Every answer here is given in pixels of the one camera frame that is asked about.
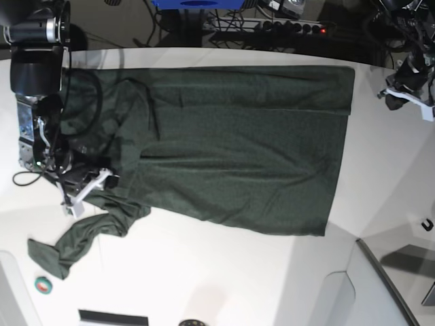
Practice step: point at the small black round object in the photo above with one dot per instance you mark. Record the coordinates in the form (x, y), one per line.
(192, 322)

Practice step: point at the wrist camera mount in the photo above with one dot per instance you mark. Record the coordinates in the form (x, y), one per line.
(76, 210)
(427, 113)

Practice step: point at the blue plastic bin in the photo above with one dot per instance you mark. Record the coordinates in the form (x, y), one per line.
(198, 4)

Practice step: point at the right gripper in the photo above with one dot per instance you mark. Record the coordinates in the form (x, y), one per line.
(76, 175)

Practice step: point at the dark green t-shirt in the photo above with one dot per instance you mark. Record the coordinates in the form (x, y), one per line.
(258, 148)

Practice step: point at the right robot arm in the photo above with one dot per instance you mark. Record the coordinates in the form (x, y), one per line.
(39, 36)

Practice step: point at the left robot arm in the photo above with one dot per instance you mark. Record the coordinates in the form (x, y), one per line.
(406, 27)

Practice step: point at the grey power strip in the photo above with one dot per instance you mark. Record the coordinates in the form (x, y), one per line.
(253, 25)

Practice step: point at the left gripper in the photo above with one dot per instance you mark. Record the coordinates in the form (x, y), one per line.
(413, 78)

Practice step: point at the green red tape roll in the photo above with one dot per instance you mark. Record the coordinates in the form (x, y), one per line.
(43, 285)

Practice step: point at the black U-shaped hook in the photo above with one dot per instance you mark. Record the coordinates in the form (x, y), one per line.
(427, 225)

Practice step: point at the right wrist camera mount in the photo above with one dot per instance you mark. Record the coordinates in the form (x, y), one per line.
(76, 210)

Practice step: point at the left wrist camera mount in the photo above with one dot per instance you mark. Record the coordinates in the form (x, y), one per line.
(427, 113)

